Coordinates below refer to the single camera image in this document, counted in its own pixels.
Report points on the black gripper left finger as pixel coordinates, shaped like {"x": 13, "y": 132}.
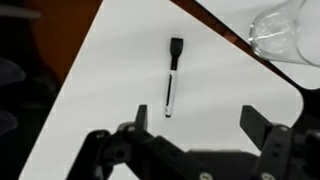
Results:
{"x": 133, "y": 156}

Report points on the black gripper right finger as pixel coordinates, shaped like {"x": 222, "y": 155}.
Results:
{"x": 283, "y": 153}

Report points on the black and white marker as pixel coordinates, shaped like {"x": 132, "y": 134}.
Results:
{"x": 173, "y": 50}

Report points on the clear drinking glass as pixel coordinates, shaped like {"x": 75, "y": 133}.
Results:
{"x": 276, "y": 36}

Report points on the white side table orange base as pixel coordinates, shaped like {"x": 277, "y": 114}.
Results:
{"x": 116, "y": 83}
{"x": 233, "y": 13}

